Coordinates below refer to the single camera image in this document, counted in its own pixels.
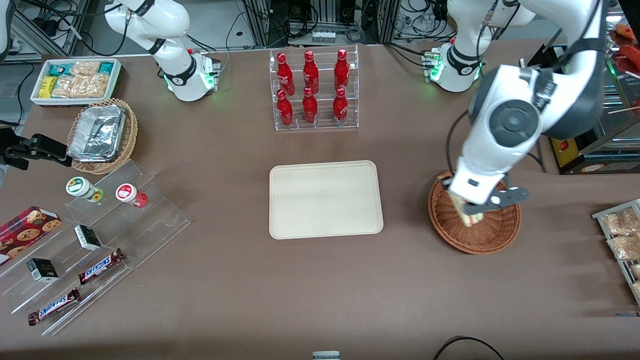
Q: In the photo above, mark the clear bag of pastries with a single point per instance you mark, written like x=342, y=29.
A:
x=622, y=222
x=625, y=247

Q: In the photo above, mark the red cola bottle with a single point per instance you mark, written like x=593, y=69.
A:
x=285, y=111
x=285, y=75
x=341, y=70
x=340, y=109
x=311, y=72
x=310, y=109

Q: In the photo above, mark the green capped jar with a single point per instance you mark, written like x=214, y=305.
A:
x=80, y=187

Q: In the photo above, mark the empty brown wicker basket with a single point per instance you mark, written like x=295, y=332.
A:
x=490, y=235

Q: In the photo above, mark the white rectangular snack bin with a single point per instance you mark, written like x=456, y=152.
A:
x=37, y=100

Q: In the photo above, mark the small grey device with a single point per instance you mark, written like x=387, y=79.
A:
x=326, y=355

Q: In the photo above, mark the cream plastic tray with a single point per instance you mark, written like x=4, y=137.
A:
x=325, y=200

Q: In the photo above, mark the teal snack packet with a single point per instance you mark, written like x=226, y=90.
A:
x=59, y=69
x=106, y=67

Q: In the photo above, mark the black machine yellow panel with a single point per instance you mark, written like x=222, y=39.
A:
x=567, y=152

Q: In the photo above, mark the small black box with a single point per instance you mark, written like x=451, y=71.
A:
x=87, y=237
x=42, y=270

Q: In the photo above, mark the steel tray with orange food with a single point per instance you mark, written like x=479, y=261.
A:
x=627, y=55

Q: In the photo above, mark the white power strip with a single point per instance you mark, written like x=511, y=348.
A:
x=323, y=36

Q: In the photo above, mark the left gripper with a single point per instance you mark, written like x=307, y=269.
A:
x=470, y=208

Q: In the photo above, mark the clear acrylic bottle rack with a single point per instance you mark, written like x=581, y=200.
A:
x=322, y=125

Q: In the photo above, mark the large clear cracker bag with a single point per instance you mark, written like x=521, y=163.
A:
x=82, y=86

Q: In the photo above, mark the Snickers chocolate bar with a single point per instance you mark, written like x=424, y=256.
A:
x=54, y=306
x=100, y=266

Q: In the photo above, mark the red cookie box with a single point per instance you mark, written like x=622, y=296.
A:
x=25, y=230

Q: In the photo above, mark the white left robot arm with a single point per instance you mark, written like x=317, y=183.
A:
x=510, y=120

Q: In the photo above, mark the small clear cracker bag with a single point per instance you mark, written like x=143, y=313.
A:
x=85, y=68

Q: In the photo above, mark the wicker basket with foil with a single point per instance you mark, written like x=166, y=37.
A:
x=131, y=135

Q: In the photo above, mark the clear acrylic stepped display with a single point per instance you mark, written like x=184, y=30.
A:
x=150, y=220

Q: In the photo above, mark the red capped jar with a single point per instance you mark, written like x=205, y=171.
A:
x=127, y=193

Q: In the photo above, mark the aluminium foil container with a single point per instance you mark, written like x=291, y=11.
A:
x=97, y=132

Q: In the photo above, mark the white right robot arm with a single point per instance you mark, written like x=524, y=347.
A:
x=165, y=20

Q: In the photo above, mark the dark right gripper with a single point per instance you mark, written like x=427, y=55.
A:
x=31, y=147

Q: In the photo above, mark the yellow snack packet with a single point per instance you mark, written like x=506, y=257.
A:
x=47, y=86

